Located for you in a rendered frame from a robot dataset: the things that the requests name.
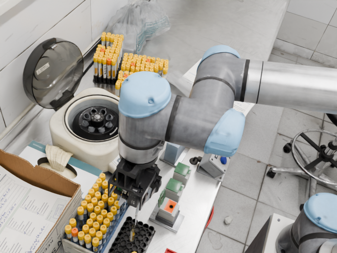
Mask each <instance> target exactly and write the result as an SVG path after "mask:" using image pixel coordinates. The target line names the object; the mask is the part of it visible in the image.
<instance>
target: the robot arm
mask: <svg viewBox="0 0 337 253"><path fill-rule="evenodd" d="M234 101H239V102H247V103H255V104H262V105H270V106H277V107H285V108H293V109H300V110H308V111H315V112H323V113H330V114H337V69H334V68H325V67H315V66H306V65H296V64H287V63H278V62H268V61H259V60H250V59H241V57H240V55H239V53H238V52H237V51H236V50H235V49H232V48H231V47H229V46H226V45H217V46H213V47H211V48H210V49H208V50H207V51H206V52H205V53H204V55H203V57H202V59H201V61H200V63H199V64H198V67H197V73H196V77H195V80H194V83H193V86H192V89H191V92H190V96H189V98H187V97H183V96H180V95H176V94H172V93H171V88H170V85H169V83H168V81H167V80H166V79H165V78H162V77H161V76H160V75H159V74H157V73H154V72H150V71H140V72H136V73H133V74H131V75H129V76H128V77H127V78H126V79H125V80H124V81H123V83H122V86H121V91H120V100H119V102H118V109H119V129H118V150H119V157H120V159H121V160H120V162H119V163H118V165H117V166H116V170H115V171H114V173H113V174H112V176H111V177H110V179H109V180H108V196H110V194H111V193H112V191H113V190H114V193H115V194H117V195H119V196H120V195H121V194H122V195H121V197H120V199H119V202H118V206H121V205H122V204H123V203H124V201H125V200H126V201H128V205H130V206H133V207H135V208H136V207H137V206H138V207H137V209H136V212H135V214H137V213H138V212H139V211H141V209H142V207H143V205H144V203H146V202H147V201H148V200H149V199H150V198H151V197H152V195H153V194H154V193H157V192H158V191H159V189H160V187H161V179H162V176H160V175H159V172H160V169H159V168H158V166H157V164H155V162H156V161H157V159H158V155H159V152H160V151H161V150H163V148H164V144H165V142H169V143H173V144H176V145H180V146H184V147H187V148H191V149H195V150H198V151H202V152H204V153H205V154H214V155H218V156H223V157H231V156H233V155H234V154H235V153H236V151H237V149H238V146H239V144H240V141H241V138H242V134H243V130H244V125H245V116H244V114H243V113H242V112H239V111H236V110H235V109H234V108H233V106H234ZM110 184H112V185H113V186H112V187H111V188H110ZM115 186H116V188H115ZM114 188H115V189H114ZM275 248H276V253H337V195H334V194H330V193H317V194H315V195H313V196H311V197H310V198H309V200H307V201H306V202H305V204H304V206H303V209H302V210H301V212H300V214H299V215H298V217H297V219H296V220H295V222H294V223H292V224H290V225H288V226H286V227H285V228H283V229H282V231H281V232H280V233H279V235H278V237H277V239H276V243H275Z"/></svg>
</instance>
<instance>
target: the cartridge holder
mask: <svg viewBox="0 0 337 253"><path fill-rule="evenodd" d="M158 212H159V207H158V203H157V204H156V206H155V208H154V210H153V212H152V213H151V215H150V217H149V220H151V221H153V222H155V223H157V224H159V225H161V226H163V227H165V228H167V229H169V230H171V231H173V232H175V233H177V232H178V230H179V228H180V226H181V224H182V222H183V219H184V217H185V216H183V215H181V214H180V210H178V213H177V215H176V217H175V219H174V221H173V222H170V221H168V220H166V219H164V218H162V217H160V216H158Z"/></svg>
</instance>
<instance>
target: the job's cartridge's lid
mask: <svg viewBox="0 0 337 253"><path fill-rule="evenodd" d="M164 199H165V189H164V190H163V191H162V192H161V194H160V197H159V199H158V207H159V208H160V206H161V205H162V203H163V202H164Z"/></svg>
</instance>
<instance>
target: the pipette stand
mask: <svg viewBox="0 0 337 253"><path fill-rule="evenodd" d="M189 150H190V148H187V147H184V146H180V145H176V144H173V143H169V142H167V143H166V148H165V150H164V152H163V153H162V155H161V156H160V158H159V159H160V160H162V161H164V162H166V163H168V164H170V165H172V166H174V167H176V166H177V164H178V162H180V163H181V162H182V161H183V160H184V158H185V156H186V155H187V153H188V152H189Z"/></svg>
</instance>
